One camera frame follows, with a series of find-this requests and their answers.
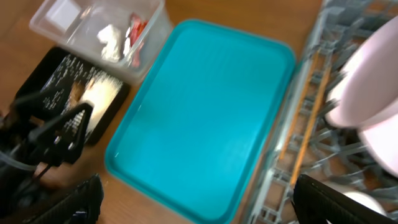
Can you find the white cup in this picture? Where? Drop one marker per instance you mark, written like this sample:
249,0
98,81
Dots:
366,200

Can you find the black food waste tray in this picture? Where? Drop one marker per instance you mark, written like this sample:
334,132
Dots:
105,92

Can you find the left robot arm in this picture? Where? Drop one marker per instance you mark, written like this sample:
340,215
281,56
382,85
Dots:
21,185

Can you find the wooden chopstick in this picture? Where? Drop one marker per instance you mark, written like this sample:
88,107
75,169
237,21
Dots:
303,93
311,122

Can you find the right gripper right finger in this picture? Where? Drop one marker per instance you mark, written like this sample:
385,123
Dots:
317,203

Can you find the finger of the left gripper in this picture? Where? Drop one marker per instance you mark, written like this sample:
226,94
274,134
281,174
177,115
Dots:
61,139

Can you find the white napkin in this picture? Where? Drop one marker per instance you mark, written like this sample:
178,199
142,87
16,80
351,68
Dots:
110,36

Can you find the brown food scrap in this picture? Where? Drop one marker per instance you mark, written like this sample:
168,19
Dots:
76,93

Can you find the teal serving tray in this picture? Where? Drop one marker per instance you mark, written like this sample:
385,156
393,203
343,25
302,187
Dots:
196,128

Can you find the clear plastic waste bin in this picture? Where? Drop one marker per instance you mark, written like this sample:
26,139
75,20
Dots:
122,36

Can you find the large white plate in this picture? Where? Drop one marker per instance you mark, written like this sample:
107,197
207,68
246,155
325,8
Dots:
368,93

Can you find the small pink bowl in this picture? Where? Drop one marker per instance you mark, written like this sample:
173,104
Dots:
381,141

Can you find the grey dishwasher rack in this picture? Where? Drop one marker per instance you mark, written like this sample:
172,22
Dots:
334,154

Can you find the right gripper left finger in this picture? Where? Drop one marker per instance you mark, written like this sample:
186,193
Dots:
80,203

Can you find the red silver snack wrapper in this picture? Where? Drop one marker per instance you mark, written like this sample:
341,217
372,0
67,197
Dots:
136,27

